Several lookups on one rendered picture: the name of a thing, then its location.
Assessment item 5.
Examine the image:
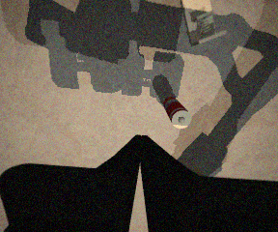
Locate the red battery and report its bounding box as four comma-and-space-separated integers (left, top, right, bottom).
163, 97, 191, 129

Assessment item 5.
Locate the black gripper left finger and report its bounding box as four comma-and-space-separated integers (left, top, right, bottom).
0, 134, 143, 232

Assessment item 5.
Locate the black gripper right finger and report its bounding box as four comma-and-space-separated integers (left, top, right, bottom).
140, 135, 278, 232

